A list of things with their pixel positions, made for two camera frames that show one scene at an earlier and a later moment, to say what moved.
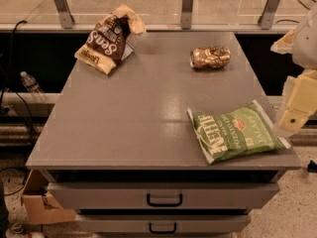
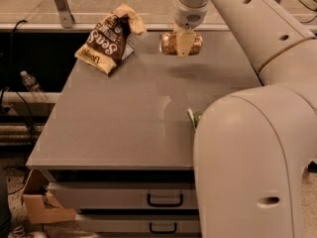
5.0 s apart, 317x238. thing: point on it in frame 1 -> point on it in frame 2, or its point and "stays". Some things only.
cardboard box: (41, 208) stays
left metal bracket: (60, 2) stays
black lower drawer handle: (161, 231) stays
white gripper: (306, 43) -> (189, 16)
